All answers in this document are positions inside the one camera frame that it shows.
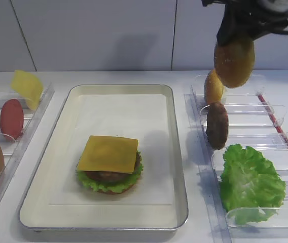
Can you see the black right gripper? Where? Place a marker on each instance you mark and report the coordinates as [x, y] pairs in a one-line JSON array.
[[254, 18]]

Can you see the golden sesame bun top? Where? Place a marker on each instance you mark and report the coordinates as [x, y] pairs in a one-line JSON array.
[[234, 61]]

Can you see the brown meat patty in rack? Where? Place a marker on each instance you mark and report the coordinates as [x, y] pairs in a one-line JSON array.
[[217, 125]]

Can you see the green lettuce leaf in rack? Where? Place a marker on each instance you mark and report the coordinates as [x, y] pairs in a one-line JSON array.
[[250, 188]]

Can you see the yellow cheese slice on burger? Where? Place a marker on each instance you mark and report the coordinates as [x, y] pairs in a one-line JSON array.
[[108, 154]]

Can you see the green lettuce on burger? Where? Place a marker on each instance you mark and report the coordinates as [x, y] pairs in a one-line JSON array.
[[90, 183]]

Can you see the brown meat patty on burger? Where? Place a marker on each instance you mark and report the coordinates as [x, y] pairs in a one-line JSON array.
[[113, 177]]

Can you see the yellow cheese slice in rack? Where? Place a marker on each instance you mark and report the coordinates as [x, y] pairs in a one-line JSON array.
[[28, 86]]

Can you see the red tomato slice in rack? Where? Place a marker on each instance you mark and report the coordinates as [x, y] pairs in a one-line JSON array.
[[12, 119]]

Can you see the golden bun half left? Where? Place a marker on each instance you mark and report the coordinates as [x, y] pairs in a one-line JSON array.
[[213, 88]]

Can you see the red strip on rack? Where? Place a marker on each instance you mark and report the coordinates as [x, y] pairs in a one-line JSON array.
[[277, 125]]

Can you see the white paper tray liner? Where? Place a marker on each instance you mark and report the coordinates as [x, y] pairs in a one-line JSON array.
[[141, 117]]

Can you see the clear acrylic right rack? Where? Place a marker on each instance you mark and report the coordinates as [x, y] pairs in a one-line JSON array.
[[249, 125]]

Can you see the clear acrylic rack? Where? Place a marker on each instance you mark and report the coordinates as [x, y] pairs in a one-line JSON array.
[[249, 125], [13, 150]]

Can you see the metal baking tray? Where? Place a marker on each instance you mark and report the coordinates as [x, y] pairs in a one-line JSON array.
[[38, 213]]

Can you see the bottom bun on tray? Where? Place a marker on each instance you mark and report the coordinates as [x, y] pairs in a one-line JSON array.
[[114, 188]]

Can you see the clear acrylic left rack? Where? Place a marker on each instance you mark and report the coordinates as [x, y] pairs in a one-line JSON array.
[[13, 150]]

